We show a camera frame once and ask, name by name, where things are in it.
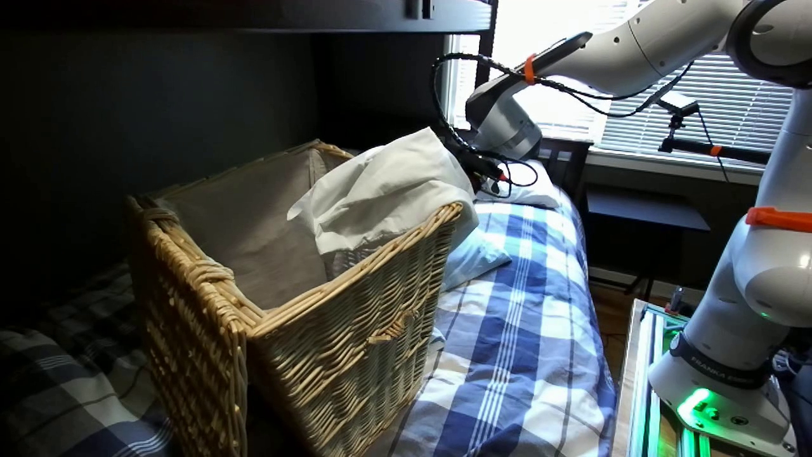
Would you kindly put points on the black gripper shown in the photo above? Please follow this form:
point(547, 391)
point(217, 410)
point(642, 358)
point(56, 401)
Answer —
point(475, 155)

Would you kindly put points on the green lit robot base platform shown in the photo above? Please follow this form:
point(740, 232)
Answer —
point(675, 407)

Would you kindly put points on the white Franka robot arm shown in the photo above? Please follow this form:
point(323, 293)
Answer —
point(763, 269)

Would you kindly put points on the white crumpled cloth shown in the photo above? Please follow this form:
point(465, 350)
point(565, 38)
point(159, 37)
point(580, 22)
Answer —
point(385, 190)

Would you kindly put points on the beige fabric basket liner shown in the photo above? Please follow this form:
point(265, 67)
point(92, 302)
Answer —
point(250, 225)

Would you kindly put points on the woven wicker basket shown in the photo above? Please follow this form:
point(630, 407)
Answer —
point(339, 357)

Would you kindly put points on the dark bed headboard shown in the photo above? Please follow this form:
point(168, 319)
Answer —
point(567, 166)

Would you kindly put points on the white pillow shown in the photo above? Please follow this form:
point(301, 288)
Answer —
point(477, 255)

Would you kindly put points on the dark side table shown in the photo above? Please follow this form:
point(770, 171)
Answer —
point(649, 209)

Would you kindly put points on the blue white plaid bedspread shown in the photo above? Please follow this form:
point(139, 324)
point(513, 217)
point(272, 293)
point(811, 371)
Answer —
point(517, 339)

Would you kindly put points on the black bed post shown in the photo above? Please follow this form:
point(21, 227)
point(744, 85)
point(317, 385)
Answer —
point(482, 42)

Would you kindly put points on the black camera stand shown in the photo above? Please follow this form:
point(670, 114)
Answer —
point(711, 148)

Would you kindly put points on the dark bunk bed frame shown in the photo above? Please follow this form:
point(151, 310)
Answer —
point(254, 14)

